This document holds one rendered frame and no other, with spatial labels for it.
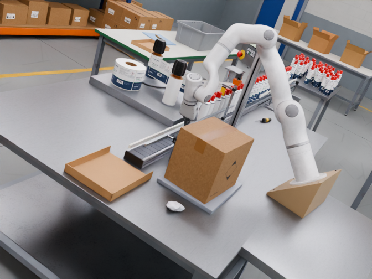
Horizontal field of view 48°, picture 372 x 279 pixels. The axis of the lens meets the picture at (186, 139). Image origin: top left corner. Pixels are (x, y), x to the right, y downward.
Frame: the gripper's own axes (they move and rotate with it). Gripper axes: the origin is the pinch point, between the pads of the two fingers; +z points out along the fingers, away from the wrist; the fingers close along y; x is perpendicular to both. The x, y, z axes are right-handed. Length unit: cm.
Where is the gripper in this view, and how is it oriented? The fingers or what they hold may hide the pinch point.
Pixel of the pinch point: (186, 122)
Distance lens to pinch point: 235.9
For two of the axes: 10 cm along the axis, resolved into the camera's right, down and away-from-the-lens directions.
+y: -8.2, -4.5, 3.4
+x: -5.5, 5.2, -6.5
